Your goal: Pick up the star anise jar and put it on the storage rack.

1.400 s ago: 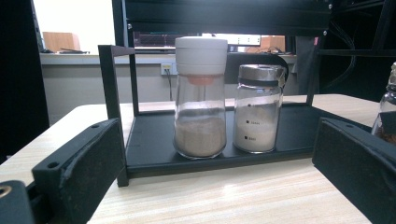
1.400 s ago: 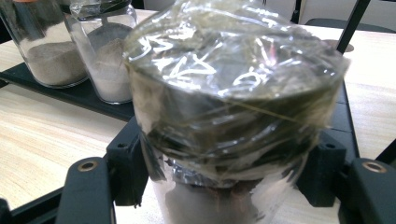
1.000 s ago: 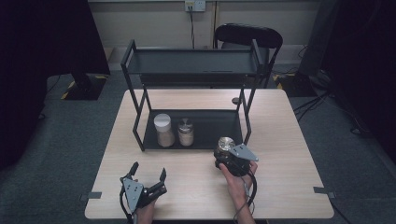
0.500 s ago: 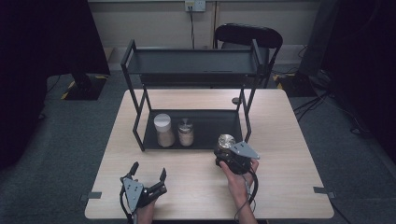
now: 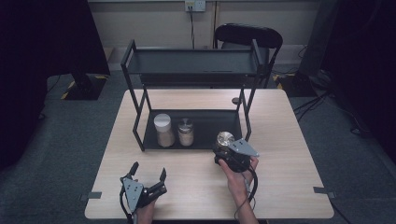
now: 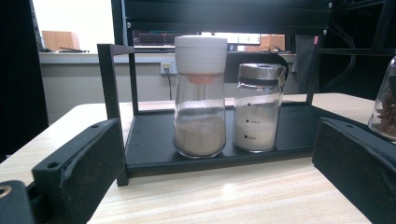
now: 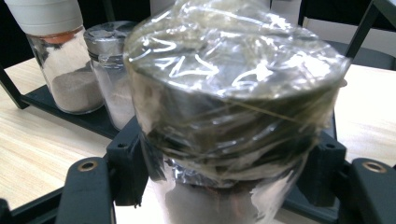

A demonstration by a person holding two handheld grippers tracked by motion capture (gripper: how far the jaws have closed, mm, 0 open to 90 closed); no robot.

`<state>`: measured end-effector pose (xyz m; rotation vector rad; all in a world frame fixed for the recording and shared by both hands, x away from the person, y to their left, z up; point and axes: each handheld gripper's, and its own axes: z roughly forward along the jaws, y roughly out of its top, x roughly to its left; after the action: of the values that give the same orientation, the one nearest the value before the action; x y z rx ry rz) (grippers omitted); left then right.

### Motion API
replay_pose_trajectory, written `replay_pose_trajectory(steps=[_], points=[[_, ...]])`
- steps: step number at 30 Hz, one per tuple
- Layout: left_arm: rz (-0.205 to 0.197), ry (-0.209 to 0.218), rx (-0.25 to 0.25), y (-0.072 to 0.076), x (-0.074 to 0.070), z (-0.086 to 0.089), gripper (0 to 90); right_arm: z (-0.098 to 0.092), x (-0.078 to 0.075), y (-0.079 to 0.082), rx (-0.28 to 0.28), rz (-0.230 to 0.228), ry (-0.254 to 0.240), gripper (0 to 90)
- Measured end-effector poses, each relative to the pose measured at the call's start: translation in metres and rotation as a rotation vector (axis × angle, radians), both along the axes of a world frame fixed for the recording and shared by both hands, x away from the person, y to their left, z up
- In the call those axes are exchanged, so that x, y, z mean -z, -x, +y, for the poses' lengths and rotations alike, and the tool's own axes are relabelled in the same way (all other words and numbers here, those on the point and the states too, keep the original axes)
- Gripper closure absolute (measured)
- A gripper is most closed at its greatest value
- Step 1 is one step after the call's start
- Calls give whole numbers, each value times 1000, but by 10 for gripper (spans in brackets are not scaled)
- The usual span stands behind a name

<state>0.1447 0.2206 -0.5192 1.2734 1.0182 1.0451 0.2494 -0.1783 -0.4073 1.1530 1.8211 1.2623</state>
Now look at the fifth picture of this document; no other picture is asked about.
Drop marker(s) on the silver lid glass jar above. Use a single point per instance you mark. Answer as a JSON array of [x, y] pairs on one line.
[[186, 138]]

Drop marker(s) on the black curtain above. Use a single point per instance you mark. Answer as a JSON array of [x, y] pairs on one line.
[[367, 62], [37, 62]]

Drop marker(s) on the grey tape strip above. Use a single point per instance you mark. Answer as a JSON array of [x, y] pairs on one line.
[[320, 189], [94, 195]]

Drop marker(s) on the person's left hand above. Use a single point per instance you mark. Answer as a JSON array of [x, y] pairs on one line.
[[145, 214]]

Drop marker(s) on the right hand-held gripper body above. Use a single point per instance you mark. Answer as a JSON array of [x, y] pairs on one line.
[[239, 155]]

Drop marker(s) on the small black round disc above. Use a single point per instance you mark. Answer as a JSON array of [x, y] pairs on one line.
[[235, 100]]

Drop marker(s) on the white wall outlet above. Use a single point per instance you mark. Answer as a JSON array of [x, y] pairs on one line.
[[199, 5]]

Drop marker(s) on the person's right hand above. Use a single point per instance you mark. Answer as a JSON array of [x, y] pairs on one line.
[[236, 183]]

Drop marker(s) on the white lid powder jar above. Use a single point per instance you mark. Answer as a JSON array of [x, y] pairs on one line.
[[165, 137]]

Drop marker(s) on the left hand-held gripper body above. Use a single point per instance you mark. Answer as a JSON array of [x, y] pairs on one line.
[[134, 193]]

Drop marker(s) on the black striped stand base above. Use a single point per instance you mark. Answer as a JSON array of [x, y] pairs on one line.
[[84, 88], [295, 85]]

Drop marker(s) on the black chair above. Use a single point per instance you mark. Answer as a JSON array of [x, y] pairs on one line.
[[249, 34]]

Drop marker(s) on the black metal shelf rack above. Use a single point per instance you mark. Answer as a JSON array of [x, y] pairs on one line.
[[193, 62]]

